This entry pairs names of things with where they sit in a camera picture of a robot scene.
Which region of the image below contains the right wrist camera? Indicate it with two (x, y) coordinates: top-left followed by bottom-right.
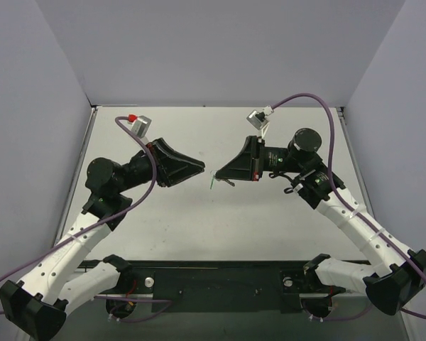
(246, 110), (270, 139)

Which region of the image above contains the green key tag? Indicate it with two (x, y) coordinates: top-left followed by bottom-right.
(209, 175), (216, 190)

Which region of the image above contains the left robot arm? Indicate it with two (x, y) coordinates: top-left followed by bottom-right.
(0, 138), (205, 340)

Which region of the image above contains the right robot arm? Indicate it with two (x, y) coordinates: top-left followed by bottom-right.
(214, 128), (426, 315)

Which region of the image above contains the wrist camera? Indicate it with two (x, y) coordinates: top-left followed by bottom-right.
(130, 115), (152, 139)
(246, 110), (270, 139)

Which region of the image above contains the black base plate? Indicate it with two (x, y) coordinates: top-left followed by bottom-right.
(88, 260), (345, 314)

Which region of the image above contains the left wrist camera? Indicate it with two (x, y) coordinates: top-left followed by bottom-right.
(130, 115), (152, 139)

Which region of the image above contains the silver key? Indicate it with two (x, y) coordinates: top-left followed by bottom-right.
(221, 179), (235, 187)

